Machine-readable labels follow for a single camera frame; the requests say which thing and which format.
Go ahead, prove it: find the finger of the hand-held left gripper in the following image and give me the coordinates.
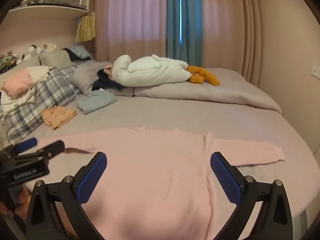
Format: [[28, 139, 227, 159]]
[[0, 137, 38, 157], [35, 140, 66, 160]]

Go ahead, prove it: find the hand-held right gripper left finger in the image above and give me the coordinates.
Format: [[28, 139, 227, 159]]
[[26, 151, 108, 240]]

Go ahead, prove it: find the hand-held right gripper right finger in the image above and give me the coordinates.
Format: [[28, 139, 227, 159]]
[[210, 151, 293, 240]]

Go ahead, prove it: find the pink ribbed sweater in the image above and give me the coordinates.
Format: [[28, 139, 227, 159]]
[[24, 127, 286, 240]]

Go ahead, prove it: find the pink and cream clothes pile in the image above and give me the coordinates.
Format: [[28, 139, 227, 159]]
[[0, 65, 52, 117]]

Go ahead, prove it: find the folded orange printed garment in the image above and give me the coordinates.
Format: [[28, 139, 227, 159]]
[[41, 106, 77, 130]]

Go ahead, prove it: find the plaid pillow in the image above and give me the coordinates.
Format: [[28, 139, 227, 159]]
[[0, 66, 81, 143]]

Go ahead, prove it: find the folded pink garment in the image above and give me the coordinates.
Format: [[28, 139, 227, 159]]
[[1, 70, 35, 99]]

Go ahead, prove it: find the folded grey-blue garment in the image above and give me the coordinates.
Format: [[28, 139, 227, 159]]
[[76, 89, 117, 115]]

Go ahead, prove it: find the large grey pillow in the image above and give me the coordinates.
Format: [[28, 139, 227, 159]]
[[0, 55, 42, 81]]

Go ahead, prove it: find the bed with grey sheet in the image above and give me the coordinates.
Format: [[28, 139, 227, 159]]
[[0, 61, 315, 240]]

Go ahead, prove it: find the dark navy garment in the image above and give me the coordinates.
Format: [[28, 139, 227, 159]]
[[92, 69, 123, 92]]

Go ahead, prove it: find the colourful patterned cloth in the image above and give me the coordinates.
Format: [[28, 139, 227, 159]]
[[0, 51, 23, 74]]

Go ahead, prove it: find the small grey pillow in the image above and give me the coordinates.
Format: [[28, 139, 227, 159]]
[[39, 49, 72, 68]]

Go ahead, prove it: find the grey duvet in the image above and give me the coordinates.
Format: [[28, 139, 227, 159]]
[[67, 61, 283, 114]]

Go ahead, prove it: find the black and white plush toy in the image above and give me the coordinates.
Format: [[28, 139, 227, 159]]
[[22, 44, 43, 61]]

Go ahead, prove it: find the blue striped cloth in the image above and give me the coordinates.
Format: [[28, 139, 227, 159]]
[[68, 45, 91, 60]]

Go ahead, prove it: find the white blanket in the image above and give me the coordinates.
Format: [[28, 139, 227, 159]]
[[111, 54, 221, 88]]

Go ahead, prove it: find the hanging yellow fabric organiser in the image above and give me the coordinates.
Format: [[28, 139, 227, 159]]
[[75, 12, 96, 43]]

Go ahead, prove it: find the pink sheer curtain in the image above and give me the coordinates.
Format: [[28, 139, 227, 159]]
[[95, 0, 168, 63]]

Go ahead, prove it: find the beige curtain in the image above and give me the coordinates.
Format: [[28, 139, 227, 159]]
[[201, 0, 262, 88]]

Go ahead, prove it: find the teal curtain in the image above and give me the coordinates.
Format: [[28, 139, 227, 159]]
[[166, 0, 203, 67]]

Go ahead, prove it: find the white wall shelf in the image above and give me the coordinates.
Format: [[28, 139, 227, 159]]
[[0, 0, 93, 28]]

